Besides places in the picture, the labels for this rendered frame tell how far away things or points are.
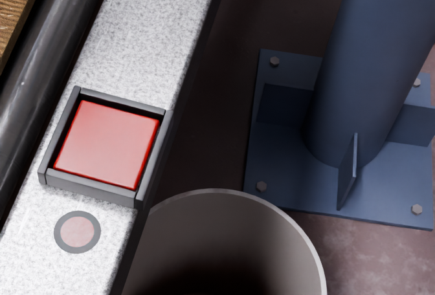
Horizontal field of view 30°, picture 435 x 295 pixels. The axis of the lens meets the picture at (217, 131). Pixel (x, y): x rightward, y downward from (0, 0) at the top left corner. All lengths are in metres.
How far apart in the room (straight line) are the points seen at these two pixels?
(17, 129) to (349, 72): 0.90
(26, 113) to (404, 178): 1.17
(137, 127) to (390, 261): 1.08
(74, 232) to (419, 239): 1.16
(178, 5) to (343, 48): 0.75
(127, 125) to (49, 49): 0.10
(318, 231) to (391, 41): 0.45
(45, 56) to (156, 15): 0.10
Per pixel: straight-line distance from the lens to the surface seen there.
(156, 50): 0.64
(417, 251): 1.64
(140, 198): 0.55
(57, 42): 0.64
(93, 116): 0.59
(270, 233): 1.25
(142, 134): 0.58
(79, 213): 0.57
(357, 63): 1.39
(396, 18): 1.28
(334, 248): 1.59
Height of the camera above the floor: 1.43
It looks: 58 degrees down
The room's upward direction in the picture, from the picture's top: 9 degrees clockwise
